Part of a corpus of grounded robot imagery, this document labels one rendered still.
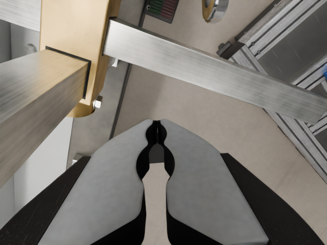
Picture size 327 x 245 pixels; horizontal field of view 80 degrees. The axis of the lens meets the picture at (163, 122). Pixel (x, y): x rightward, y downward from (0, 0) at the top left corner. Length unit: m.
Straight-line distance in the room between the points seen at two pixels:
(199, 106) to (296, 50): 0.52
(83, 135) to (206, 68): 0.31
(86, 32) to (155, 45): 0.06
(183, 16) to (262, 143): 0.92
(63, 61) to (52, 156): 0.46
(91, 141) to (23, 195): 0.38
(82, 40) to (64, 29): 0.01
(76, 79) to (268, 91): 0.18
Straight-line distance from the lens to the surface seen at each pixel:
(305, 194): 1.97
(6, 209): 0.78
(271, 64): 0.98
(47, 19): 0.20
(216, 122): 1.25
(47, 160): 0.63
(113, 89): 0.37
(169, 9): 0.34
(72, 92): 0.17
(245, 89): 0.22
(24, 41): 0.50
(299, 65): 1.04
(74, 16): 0.19
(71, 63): 0.17
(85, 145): 0.45
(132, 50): 0.19
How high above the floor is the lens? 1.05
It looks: 61 degrees down
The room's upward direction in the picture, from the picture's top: 177 degrees clockwise
